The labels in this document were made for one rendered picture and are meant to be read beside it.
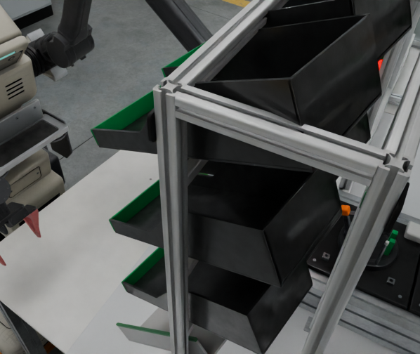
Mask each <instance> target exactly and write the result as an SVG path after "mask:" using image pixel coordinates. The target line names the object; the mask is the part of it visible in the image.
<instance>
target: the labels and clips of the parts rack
mask: <svg viewBox="0 0 420 354"><path fill-rule="evenodd" d="M183 91H184V92H185V93H181V92H179V93H178V94H177V95H176V97H175V106H178V107H179V108H178V110H175V117H176V118H178V119H182V120H184V121H187V122H190V123H192V124H196V125H198V126H201V127H204V128H206V129H209V130H212V131H215V132H217V133H221V134H223V135H225V136H229V137H231V138H234V139H237V140H240V141H242V142H245V143H248V144H250V145H254V146H256V147H259V148H262V149H264V150H268V151H270V152H274V153H276V154H278V155H282V156H284V157H287V158H290V159H293V160H295V161H298V162H301V163H304V164H307V165H309V166H313V167H315V168H317V169H321V170H323V171H326V172H329V173H332V174H334V175H337V176H340V177H342V178H346V179H348V180H350V181H354V182H356V183H359V184H362V185H366V186H367V187H369V186H370V184H371V181H372V179H373V177H374V174H375V172H376V169H377V166H378V165H379V162H380V158H381V156H382V154H383V151H384V150H382V149H380V148H377V147H374V146H371V145H368V144H365V143H361V142H359V141H356V140H353V139H350V138H347V137H343V136H340V135H337V134H335V133H331V132H328V131H325V130H322V129H319V128H316V127H314V126H310V125H307V124H304V125H303V126H299V125H298V124H295V123H293V122H291V121H289V120H287V119H285V118H282V117H280V116H278V115H276V114H273V113H271V112H267V111H265V110H261V109H258V108H256V107H252V106H250V105H246V104H244V103H240V102H237V101H235V100H231V99H229V98H225V97H223V96H219V95H216V94H214V93H210V92H207V91H203V90H201V89H198V88H195V87H192V86H188V85H187V86H186V87H185V88H184V89H183ZM298 130H299V131H298ZM300 131H303V132H304V133H301V132H300ZM147 132H148V140H149V141H150V142H155V141H156V140H157V138H156V128H155V108H153V109H152V110H151V111H150V112H149V113H148V114H147ZM408 189H409V183H408V182H407V184H406V186H405V188H404V190H403V191H402V194H401V196H400V198H399V200H398V202H397V204H396V205H395V208H394V210H393V212H392V214H391V217H390V218H389V220H388V222H387V224H386V227H385V229H384V232H386V233H388V234H390V232H391V230H392V229H393V226H394V225H395V222H396V221H397V219H398V216H399V215H400V212H401V211H402V208H403V206H404V203H405V198H406V196H407V191H408Z"/></svg>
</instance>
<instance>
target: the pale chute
mask: <svg viewBox="0 0 420 354"><path fill-rule="evenodd" d="M116 325H117V326H118V328H120V329H121V331H122V332H123V334H124V335H125V337H126V338H127V339H128V340H129V341H132V342H136V343H141V344H144V345H147V346H152V347H155V348H161V349H164V350H168V351H171V339H170V329H169V312H168V311H165V310H163V309H161V308H158V309H156V311H155V312H154V313H153V314H151V316H149V318H148V319H147V320H146V321H145V322H144V323H143V324H142V325H141V326H140V327H139V326H134V325H130V324H123V323H119V322H118V323H117V324H116ZM226 341H227V339H224V338H223V337H221V336H218V335H216V334H214V333H212V332H210V331H208V330H205V329H203V328H201V327H199V326H197V325H195V326H194V328H193V330H192V331H191V333H190V335H189V337H188V353H189V354H217V352H218V351H219V350H220V349H221V348H222V346H223V345H224V344H225V342H226Z"/></svg>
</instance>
